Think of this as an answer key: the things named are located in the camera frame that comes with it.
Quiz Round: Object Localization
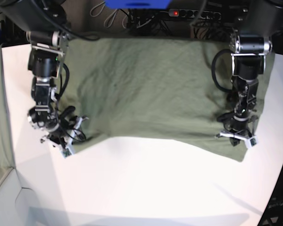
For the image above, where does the black power strip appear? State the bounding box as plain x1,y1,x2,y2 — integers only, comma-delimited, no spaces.
168,8,222,21

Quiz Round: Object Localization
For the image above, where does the blue box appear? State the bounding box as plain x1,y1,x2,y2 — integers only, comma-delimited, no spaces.
105,0,171,9

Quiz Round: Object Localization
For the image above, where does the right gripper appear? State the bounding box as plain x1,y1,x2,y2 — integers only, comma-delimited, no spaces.
40,106,89,151

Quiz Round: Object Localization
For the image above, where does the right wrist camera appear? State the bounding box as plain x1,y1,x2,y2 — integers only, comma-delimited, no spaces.
61,145,75,158

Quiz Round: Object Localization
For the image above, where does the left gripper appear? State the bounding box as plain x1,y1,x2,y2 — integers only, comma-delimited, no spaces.
215,112,258,146

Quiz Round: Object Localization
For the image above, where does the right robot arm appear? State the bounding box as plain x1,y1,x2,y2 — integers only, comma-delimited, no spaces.
0,0,99,156

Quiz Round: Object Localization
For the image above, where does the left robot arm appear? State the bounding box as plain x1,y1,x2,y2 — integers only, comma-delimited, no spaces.
211,0,283,148

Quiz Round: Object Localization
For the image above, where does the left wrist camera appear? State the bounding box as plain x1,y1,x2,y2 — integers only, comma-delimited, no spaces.
244,135,258,149

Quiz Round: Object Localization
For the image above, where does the green t-shirt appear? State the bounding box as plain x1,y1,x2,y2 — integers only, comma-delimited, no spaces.
59,38,247,162

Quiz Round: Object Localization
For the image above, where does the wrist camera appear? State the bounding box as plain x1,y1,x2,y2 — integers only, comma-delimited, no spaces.
244,135,258,149
61,145,75,158

